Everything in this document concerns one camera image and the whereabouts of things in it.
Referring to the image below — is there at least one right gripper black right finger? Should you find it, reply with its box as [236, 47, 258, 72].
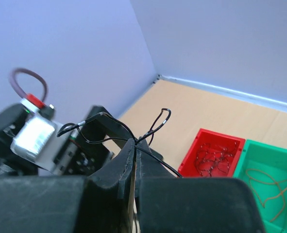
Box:
[135, 139, 180, 233]

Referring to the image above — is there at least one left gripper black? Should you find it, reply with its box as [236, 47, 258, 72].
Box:
[53, 105, 137, 175]

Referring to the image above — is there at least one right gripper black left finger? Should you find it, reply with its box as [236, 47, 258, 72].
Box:
[74, 139, 136, 233]

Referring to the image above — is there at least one red plastic bin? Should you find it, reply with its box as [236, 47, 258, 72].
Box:
[178, 128, 246, 178]

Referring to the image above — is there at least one orange wire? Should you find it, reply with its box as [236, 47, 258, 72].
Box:
[245, 168, 287, 223]

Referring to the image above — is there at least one green plastic bin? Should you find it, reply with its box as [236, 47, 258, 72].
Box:
[233, 140, 287, 233]

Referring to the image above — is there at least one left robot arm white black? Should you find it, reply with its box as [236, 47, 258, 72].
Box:
[0, 104, 130, 176]

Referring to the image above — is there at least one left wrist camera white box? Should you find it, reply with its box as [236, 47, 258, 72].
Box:
[10, 93, 64, 174]

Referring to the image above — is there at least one aluminium table edge frame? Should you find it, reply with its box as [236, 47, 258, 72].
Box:
[155, 75, 287, 113]

